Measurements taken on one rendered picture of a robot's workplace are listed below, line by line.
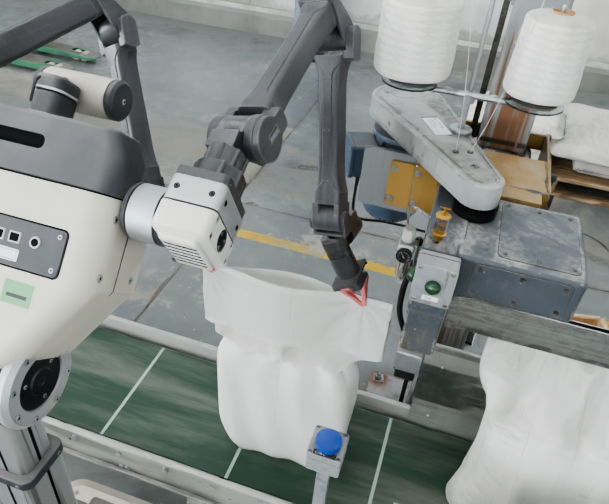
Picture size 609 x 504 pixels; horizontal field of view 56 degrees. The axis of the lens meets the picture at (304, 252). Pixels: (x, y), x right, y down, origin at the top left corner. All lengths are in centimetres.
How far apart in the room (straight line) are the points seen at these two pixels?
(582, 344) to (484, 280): 37
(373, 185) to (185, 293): 166
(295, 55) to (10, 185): 52
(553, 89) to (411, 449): 119
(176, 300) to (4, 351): 201
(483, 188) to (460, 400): 92
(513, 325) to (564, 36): 61
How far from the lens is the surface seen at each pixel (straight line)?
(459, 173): 117
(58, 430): 204
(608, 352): 143
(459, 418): 197
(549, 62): 122
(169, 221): 84
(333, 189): 125
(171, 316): 284
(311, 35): 114
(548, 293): 113
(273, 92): 101
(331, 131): 124
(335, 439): 135
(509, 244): 115
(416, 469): 192
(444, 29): 122
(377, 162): 146
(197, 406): 199
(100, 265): 91
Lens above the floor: 195
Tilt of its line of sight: 37 degrees down
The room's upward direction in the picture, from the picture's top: 5 degrees clockwise
